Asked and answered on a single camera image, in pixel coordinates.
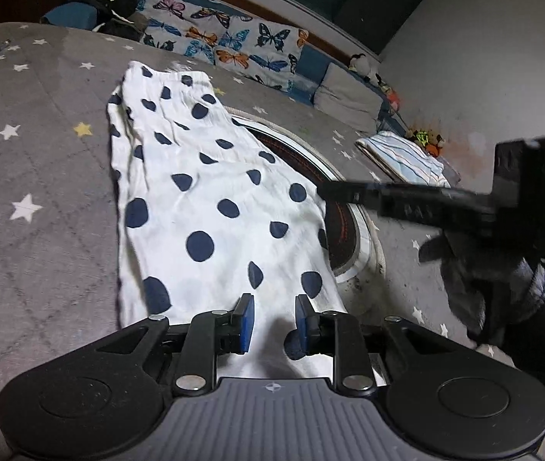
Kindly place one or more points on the round black induction hob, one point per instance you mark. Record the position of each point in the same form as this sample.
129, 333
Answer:
344, 240

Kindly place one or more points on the grey cushion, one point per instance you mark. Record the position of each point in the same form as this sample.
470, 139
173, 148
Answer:
347, 96

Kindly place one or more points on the olive garment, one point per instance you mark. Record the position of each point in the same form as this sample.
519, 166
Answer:
131, 25

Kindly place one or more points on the white and black plush dog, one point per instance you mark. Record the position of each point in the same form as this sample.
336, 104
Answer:
364, 67

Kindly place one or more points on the butterfly print pillow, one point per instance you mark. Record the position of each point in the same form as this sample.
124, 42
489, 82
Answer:
186, 24
267, 48

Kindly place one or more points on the person's right hand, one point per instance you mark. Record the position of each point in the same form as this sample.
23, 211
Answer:
488, 278

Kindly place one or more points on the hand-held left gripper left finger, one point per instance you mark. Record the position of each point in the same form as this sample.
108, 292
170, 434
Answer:
244, 326

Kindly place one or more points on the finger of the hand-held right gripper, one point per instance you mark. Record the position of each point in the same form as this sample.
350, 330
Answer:
349, 194

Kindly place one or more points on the folded blue striped blanket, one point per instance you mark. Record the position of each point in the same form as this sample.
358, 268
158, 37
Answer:
407, 156

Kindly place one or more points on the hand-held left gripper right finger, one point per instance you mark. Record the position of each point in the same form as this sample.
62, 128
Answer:
303, 329

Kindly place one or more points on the pink plush toy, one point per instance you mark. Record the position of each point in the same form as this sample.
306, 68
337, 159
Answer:
394, 98

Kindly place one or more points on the white navy polka-dot pants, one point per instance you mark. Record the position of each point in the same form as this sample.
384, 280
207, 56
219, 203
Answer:
195, 192

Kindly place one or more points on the brown plush bear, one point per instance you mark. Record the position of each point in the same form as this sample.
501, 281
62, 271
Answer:
426, 140

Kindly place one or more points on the grey star-print tablecloth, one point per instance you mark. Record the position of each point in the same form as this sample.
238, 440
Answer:
37, 163

